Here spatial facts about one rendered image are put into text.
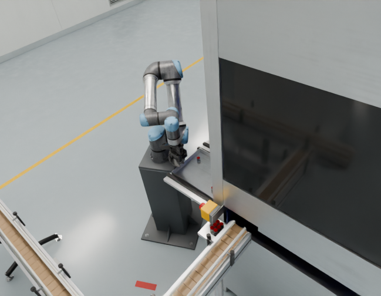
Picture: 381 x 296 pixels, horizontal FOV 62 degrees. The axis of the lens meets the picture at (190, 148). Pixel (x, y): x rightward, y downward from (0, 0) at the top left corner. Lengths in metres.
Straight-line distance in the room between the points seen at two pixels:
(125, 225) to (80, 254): 0.42
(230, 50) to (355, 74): 0.36
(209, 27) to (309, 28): 0.32
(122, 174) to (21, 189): 1.02
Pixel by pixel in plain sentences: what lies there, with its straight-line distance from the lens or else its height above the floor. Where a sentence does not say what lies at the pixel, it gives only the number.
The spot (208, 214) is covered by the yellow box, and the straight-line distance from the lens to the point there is 1.53.
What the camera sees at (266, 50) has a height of 1.87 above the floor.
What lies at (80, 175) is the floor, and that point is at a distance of 3.41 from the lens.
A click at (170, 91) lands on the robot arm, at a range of 2.01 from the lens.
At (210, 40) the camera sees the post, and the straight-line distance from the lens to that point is 1.04.
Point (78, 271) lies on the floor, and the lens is 2.77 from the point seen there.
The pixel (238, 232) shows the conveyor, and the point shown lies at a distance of 1.59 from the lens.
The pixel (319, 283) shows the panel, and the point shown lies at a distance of 1.58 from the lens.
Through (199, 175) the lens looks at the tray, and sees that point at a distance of 1.88.
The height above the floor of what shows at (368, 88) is 1.84.
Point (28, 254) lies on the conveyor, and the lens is 1.80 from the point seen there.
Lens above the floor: 2.28
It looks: 43 degrees down
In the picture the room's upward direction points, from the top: 7 degrees counter-clockwise
